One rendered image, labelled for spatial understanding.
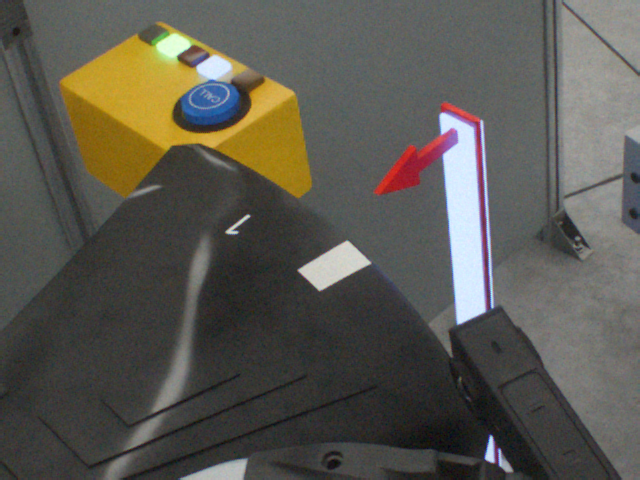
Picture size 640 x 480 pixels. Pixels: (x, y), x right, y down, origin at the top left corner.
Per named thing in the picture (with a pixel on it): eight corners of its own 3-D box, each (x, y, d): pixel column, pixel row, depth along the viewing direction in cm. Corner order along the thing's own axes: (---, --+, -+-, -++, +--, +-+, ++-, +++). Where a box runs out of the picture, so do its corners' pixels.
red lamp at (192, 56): (177, 61, 93) (175, 54, 93) (195, 49, 94) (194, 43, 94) (192, 69, 92) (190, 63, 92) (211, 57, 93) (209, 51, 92)
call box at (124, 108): (89, 186, 101) (54, 78, 93) (186, 123, 105) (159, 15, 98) (216, 276, 91) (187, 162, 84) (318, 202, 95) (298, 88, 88)
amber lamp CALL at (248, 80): (230, 86, 90) (229, 79, 90) (249, 73, 91) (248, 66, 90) (247, 95, 89) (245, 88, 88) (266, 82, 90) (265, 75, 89)
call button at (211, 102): (173, 117, 89) (168, 98, 88) (216, 90, 91) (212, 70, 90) (209, 139, 87) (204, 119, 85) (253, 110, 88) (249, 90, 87)
